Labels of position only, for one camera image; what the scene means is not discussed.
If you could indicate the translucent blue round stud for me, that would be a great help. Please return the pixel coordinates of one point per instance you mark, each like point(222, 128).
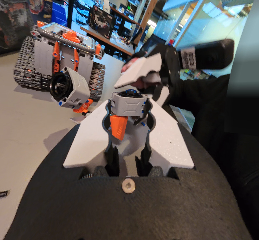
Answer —
point(131, 91)

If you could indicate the person's right forearm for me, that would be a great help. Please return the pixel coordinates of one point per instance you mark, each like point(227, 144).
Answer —
point(198, 94)

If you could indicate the large grey orange toy vehicle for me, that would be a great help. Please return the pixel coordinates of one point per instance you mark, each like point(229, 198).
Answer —
point(42, 55)

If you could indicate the grey orange twin-motor toy assembly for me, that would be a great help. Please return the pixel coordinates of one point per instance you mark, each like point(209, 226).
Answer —
point(127, 104)

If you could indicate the blue toy kit box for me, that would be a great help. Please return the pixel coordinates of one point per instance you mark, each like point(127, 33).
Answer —
point(16, 11)

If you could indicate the black metal post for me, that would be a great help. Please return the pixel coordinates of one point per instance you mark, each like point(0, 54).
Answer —
point(71, 1)

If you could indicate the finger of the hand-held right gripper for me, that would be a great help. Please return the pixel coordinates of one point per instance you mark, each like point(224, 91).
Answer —
point(139, 70)
point(161, 95)

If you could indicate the person's right hand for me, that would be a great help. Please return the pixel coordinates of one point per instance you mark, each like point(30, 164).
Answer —
point(127, 64)

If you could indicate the wooden post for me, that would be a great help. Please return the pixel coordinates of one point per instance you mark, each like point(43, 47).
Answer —
point(150, 11)

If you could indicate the wooden background table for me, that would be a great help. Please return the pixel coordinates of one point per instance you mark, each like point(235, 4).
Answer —
point(105, 39)

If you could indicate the blue plastic bin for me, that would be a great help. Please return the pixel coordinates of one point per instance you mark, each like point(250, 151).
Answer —
point(59, 14)

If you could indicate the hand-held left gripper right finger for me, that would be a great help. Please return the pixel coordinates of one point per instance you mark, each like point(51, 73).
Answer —
point(172, 142)

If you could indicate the black boxed toy set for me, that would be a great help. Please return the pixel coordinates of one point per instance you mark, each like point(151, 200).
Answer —
point(101, 21)

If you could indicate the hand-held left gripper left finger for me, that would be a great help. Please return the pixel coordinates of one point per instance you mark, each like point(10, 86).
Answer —
point(89, 142)

